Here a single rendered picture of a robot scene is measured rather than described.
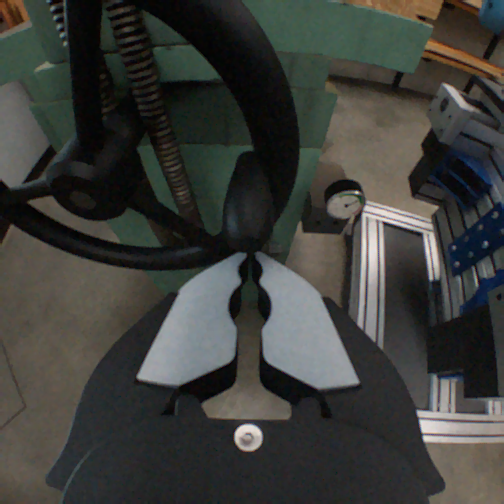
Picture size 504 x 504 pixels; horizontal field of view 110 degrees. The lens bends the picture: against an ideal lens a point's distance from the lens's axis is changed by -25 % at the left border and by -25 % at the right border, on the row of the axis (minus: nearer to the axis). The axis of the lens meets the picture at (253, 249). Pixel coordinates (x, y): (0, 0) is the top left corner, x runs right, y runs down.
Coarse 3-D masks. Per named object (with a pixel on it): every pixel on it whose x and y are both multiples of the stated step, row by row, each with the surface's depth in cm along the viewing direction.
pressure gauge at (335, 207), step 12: (348, 180) 33; (324, 192) 36; (336, 192) 33; (348, 192) 32; (360, 192) 32; (336, 204) 34; (348, 204) 34; (360, 204) 34; (336, 216) 37; (348, 216) 37
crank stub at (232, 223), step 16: (240, 160) 12; (256, 160) 12; (240, 176) 11; (256, 176) 11; (240, 192) 11; (256, 192) 11; (224, 208) 11; (240, 208) 10; (256, 208) 10; (272, 208) 11; (224, 224) 10; (240, 224) 10; (256, 224) 10; (272, 224) 11; (240, 240) 10; (256, 240) 10
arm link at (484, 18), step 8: (488, 0) 23; (496, 0) 22; (480, 8) 28; (488, 8) 24; (496, 8) 23; (480, 16) 27; (488, 16) 25; (496, 16) 24; (488, 24) 27; (496, 24) 25; (496, 32) 27
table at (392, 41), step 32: (256, 0) 17; (288, 0) 17; (320, 0) 17; (32, 32) 17; (288, 32) 20; (320, 32) 20; (352, 32) 19; (384, 32) 19; (416, 32) 18; (0, 64) 19; (32, 64) 20; (64, 64) 14; (160, 64) 15; (192, 64) 16; (384, 64) 22; (416, 64) 21
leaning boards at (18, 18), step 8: (8, 0) 60; (16, 0) 60; (0, 8) 59; (8, 8) 63; (16, 8) 66; (24, 8) 65; (8, 16) 65; (16, 16) 68; (24, 16) 67; (8, 24) 67; (16, 24) 72
